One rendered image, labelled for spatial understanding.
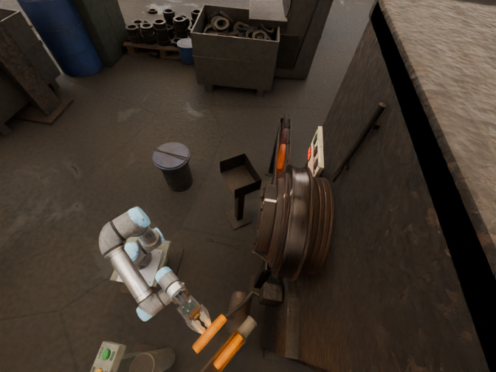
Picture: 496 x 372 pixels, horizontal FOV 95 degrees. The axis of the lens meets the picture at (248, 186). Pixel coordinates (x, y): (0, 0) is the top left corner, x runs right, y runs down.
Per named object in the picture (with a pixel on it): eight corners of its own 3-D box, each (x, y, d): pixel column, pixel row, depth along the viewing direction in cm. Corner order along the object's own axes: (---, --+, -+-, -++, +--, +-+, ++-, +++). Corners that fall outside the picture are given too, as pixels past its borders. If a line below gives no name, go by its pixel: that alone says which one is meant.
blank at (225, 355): (232, 350, 113) (228, 344, 114) (247, 333, 107) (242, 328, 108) (212, 376, 100) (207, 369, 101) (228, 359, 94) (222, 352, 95)
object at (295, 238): (286, 201, 129) (311, 142, 90) (280, 289, 103) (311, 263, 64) (275, 198, 129) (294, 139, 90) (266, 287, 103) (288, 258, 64)
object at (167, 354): (177, 348, 160) (157, 354, 116) (172, 370, 153) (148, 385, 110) (161, 345, 160) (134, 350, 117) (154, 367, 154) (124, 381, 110)
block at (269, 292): (277, 292, 132) (286, 285, 112) (276, 307, 128) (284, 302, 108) (259, 288, 132) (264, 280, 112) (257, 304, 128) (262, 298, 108)
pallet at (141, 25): (209, 37, 405) (207, 7, 368) (202, 61, 360) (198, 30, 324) (142, 30, 403) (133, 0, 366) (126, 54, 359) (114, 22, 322)
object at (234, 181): (241, 200, 228) (245, 152, 168) (253, 222, 216) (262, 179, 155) (222, 207, 222) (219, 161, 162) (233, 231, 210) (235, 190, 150)
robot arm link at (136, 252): (122, 254, 152) (114, 249, 140) (142, 241, 157) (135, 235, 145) (131, 269, 148) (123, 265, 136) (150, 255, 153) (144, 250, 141)
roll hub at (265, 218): (269, 204, 116) (279, 171, 93) (263, 259, 101) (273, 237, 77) (259, 202, 116) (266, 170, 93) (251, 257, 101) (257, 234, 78)
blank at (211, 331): (229, 317, 88) (223, 311, 89) (197, 353, 80) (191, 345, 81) (225, 322, 100) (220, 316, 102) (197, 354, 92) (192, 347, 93)
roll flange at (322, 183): (304, 203, 129) (336, 146, 89) (302, 293, 103) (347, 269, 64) (286, 201, 129) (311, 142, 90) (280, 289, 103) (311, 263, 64)
